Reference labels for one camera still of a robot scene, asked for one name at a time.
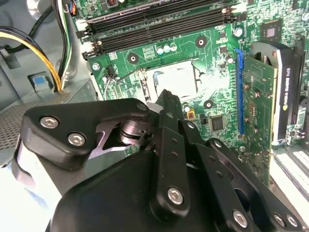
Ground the silver topped CPU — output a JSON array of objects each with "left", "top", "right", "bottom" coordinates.
[{"left": 153, "top": 60, "right": 197, "bottom": 100}]

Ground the metal socket cover frame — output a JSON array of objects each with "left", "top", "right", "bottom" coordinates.
[{"left": 139, "top": 59, "right": 207, "bottom": 101}]

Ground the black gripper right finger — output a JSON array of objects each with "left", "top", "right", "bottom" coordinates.
[{"left": 171, "top": 91, "right": 304, "bottom": 232}]

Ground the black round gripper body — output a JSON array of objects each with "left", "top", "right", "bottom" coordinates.
[{"left": 48, "top": 151, "right": 234, "bottom": 232}]

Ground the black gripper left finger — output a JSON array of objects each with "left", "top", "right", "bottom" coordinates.
[{"left": 20, "top": 88, "right": 192, "bottom": 222}]

